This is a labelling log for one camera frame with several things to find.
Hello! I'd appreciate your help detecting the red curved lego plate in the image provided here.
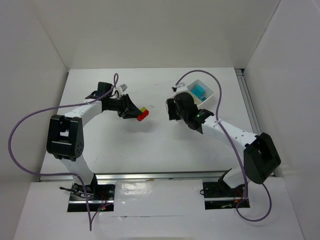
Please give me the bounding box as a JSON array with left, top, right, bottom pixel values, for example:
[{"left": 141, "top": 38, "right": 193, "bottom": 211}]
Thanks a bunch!
[{"left": 136, "top": 110, "right": 149, "bottom": 122}]

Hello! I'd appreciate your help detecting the curved teal lego brick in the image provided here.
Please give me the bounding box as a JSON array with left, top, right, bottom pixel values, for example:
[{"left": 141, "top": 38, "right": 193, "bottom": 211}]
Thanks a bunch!
[{"left": 191, "top": 84, "right": 206, "bottom": 99}]

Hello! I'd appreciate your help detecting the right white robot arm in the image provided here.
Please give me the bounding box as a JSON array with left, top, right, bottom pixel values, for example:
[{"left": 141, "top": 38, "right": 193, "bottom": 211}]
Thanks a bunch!
[{"left": 166, "top": 92, "right": 281, "bottom": 191}]

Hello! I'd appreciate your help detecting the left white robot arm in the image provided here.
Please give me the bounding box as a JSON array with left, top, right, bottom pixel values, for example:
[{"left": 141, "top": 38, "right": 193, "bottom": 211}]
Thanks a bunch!
[{"left": 46, "top": 82, "right": 149, "bottom": 197}]

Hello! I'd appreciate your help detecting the white divided container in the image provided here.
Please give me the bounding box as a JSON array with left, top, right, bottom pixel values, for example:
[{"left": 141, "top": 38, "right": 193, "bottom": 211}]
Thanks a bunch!
[{"left": 164, "top": 79, "right": 216, "bottom": 111}]

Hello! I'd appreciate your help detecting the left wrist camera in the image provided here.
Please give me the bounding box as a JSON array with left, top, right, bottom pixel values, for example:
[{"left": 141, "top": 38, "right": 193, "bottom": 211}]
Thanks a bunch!
[{"left": 118, "top": 84, "right": 128, "bottom": 93}]

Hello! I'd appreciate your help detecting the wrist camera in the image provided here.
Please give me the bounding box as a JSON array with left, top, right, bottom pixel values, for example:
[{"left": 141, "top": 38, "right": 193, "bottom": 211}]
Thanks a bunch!
[
  {"left": 172, "top": 83, "right": 188, "bottom": 94},
  {"left": 118, "top": 84, "right": 128, "bottom": 93}
]

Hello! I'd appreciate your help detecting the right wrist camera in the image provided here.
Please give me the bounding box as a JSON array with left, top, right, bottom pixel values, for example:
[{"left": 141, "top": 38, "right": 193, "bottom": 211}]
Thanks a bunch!
[{"left": 172, "top": 83, "right": 188, "bottom": 94}]

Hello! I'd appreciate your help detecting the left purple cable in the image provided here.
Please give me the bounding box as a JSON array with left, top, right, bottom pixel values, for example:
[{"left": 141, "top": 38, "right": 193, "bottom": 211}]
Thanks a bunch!
[{"left": 8, "top": 72, "right": 120, "bottom": 231}]

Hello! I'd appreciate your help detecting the front aluminium rail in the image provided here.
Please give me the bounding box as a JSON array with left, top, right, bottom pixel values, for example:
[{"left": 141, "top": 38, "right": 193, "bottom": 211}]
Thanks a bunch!
[{"left": 39, "top": 170, "right": 233, "bottom": 181}]

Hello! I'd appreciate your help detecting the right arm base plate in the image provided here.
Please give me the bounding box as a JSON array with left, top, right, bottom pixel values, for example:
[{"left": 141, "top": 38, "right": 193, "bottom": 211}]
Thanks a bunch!
[{"left": 199, "top": 181, "right": 250, "bottom": 210}]

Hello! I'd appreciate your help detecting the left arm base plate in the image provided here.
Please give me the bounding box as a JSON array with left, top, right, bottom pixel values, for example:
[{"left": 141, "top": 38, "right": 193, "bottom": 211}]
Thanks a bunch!
[{"left": 59, "top": 183, "right": 116, "bottom": 213}]

